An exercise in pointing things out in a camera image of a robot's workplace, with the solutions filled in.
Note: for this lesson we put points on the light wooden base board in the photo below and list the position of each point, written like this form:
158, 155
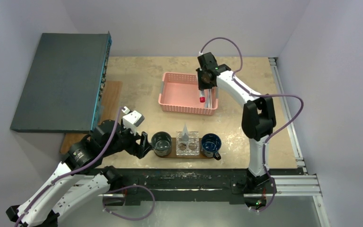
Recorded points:
109, 108

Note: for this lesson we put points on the dark grey shelf board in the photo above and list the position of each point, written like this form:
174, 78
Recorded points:
64, 87

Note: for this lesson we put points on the white grey toothpaste tube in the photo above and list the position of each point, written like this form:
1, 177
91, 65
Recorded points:
185, 134

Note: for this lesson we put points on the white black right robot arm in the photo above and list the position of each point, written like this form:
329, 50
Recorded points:
258, 113

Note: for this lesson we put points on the clear crystal toothbrush holder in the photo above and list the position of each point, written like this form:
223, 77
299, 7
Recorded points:
188, 148

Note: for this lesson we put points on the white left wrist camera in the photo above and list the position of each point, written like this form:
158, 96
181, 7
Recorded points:
131, 119

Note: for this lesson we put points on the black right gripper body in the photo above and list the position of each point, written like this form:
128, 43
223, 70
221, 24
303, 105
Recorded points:
207, 86

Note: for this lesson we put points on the white red toothpaste tube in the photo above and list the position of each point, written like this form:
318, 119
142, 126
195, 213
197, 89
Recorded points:
202, 96

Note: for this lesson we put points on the oval dark wooden tray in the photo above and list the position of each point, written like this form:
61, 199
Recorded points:
173, 153

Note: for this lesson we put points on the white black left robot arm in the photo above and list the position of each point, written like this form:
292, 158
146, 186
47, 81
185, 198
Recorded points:
76, 180

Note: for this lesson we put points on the dark green grey mug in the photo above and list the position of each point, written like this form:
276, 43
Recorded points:
162, 143

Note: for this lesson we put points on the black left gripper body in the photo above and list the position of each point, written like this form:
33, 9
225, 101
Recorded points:
127, 141

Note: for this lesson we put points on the navy blue mug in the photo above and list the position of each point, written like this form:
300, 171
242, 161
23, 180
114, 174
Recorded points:
210, 146

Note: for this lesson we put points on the pink perforated plastic basket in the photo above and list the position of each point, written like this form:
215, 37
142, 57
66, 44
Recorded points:
179, 94

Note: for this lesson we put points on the aluminium frame rail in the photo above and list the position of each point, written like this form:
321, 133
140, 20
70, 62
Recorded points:
299, 182

